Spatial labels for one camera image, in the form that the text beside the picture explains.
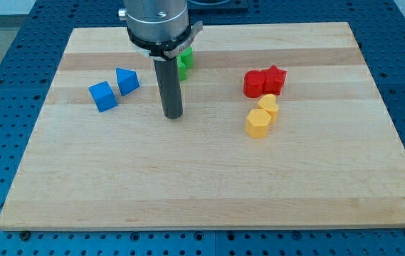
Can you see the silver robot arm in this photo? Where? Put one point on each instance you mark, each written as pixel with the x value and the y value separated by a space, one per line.
pixel 159 29

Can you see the red circle block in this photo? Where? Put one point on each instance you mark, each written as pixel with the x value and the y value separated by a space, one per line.
pixel 253 83

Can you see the yellow hexagon block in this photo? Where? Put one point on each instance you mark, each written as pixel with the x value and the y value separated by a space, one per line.
pixel 258 123

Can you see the green block front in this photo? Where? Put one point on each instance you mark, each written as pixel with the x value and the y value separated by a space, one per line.
pixel 182 71

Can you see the green block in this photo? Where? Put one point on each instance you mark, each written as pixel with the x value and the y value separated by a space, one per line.
pixel 182 71
pixel 186 57

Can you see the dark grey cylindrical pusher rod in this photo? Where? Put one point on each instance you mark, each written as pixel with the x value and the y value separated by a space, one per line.
pixel 169 88

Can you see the yellow heart block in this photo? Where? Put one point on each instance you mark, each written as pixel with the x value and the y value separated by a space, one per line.
pixel 269 104

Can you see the green block rear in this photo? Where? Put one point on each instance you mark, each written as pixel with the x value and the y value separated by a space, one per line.
pixel 186 57

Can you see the wooden board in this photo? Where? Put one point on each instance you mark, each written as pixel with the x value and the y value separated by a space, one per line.
pixel 333 158

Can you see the red star block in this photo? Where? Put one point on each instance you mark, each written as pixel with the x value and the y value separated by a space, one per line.
pixel 274 80

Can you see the blue triangle block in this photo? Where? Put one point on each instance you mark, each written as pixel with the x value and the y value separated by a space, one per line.
pixel 127 81

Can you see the blue cube block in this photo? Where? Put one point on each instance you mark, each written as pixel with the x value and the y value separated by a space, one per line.
pixel 103 96

